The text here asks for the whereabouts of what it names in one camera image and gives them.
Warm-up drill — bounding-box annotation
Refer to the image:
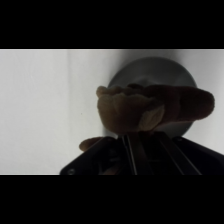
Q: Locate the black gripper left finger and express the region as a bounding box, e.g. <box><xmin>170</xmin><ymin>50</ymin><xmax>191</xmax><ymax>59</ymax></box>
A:
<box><xmin>121</xmin><ymin>132</ymin><xmax>148</xmax><ymax>176</ymax></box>

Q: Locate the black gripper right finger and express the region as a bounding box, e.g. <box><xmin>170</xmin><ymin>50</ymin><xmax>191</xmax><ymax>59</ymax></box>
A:
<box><xmin>155</xmin><ymin>132</ymin><xmax>203</xmax><ymax>176</ymax></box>

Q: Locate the brown plush deer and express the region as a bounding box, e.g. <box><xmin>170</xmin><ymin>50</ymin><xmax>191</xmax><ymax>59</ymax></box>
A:
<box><xmin>78</xmin><ymin>82</ymin><xmax>216</xmax><ymax>153</ymax></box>

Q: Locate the grey bowl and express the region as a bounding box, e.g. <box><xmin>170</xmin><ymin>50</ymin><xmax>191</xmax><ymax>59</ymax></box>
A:
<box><xmin>107</xmin><ymin>56</ymin><xmax>198</xmax><ymax>138</ymax></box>

